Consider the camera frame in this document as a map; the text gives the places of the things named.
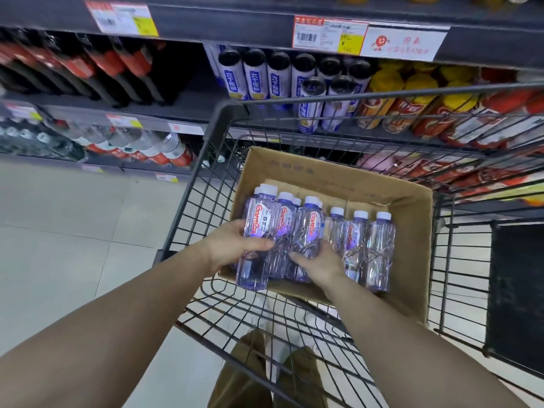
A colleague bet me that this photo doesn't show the person's left hand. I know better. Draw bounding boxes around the person's left hand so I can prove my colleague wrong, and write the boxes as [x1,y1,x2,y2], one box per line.
[201,218,276,277]

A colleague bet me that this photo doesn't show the person's right hand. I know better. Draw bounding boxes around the person's right hand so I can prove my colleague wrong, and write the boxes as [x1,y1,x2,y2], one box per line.
[289,241,348,299]

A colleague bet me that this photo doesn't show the purple water bottle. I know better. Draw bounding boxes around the purple water bottle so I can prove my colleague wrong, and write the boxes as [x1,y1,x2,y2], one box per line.
[267,192,298,281]
[236,184,278,292]
[286,196,324,284]

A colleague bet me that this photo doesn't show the person's left forearm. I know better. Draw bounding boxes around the person's left forearm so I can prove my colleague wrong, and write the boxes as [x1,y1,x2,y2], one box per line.
[0,243,213,408]

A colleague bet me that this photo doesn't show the person's right forearm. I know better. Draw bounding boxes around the person's right forearm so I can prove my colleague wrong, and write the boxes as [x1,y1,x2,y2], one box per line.
[321,272,530,408]

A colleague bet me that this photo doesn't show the cluster of purple bottles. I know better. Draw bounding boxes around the cluster of purple bottles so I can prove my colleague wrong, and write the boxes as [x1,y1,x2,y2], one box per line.
[292,197,397,293]

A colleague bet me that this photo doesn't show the brown cardboard box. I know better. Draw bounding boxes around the brown cardboard box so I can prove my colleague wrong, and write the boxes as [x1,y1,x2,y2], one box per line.
[219,146,434,324]

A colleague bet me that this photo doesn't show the brown trousers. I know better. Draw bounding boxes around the brown trousers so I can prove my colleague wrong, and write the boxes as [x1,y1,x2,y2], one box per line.
[207,329,329,408]

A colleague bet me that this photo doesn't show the small white shelf label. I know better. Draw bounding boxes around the small white shelf label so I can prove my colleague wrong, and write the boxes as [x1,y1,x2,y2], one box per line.
[3,103,44,122]
[106,114,143,129]
[167,122,205,136]

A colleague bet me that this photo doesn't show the row of clear red-labelled bottles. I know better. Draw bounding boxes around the row of clear red-labelled bottles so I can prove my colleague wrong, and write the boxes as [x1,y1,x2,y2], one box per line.
[42,119,197,169]

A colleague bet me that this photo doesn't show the row of black-lidded white cans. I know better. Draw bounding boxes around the row of black-lidded white cans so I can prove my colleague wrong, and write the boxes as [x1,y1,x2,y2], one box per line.
[204,43,375,135]

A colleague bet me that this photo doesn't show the row of red drink packs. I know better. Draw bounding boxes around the row of red drink packs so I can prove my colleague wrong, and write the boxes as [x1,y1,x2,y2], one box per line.
[360,148,544,206]

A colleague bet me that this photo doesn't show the row of yellow-capped orange bottles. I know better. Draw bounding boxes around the row of yellow-capped orange bottles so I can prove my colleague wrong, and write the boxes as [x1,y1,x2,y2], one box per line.
[357,60,483,140]

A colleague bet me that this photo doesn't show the black plastic cart panel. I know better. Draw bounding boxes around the black plastic cart panel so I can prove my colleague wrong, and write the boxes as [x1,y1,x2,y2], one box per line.
[486,224,544,375]

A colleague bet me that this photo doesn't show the red and yellow price label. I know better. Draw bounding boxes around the red and yellow price label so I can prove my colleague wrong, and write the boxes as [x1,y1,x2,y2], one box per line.
[292,15,369,56]

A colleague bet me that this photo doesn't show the dark grey store shelf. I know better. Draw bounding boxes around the dark grey store shelf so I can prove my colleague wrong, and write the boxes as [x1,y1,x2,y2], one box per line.
[0,0,544,221]

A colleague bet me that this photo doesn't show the white sign with red cartoon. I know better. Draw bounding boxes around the white sign with red cartoon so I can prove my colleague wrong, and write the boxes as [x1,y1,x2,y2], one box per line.
[360,24,450,62]

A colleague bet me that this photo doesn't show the pack of clear water bottles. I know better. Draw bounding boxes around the pack of clear water bottles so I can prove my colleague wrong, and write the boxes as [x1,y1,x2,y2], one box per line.
[0,118,86,163]

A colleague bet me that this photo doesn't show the row of red-and-white labelled bottles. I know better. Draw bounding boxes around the row of red-and-white labelled bottles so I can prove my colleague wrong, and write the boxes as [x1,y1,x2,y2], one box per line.
[442,67,544,150]

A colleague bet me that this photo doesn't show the row of dark cola bottles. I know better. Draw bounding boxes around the row of dark cola bottles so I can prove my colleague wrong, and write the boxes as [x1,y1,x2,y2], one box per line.
[0,29,180,107]

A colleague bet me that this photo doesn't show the white and yellow price label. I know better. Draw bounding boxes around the white and yellow price label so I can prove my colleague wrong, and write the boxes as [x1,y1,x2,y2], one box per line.
[84,0,159,38]

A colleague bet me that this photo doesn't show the black wire shopping cart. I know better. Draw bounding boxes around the black wire shopping cart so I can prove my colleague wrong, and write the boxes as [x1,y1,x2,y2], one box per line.
[153,82,544,408]

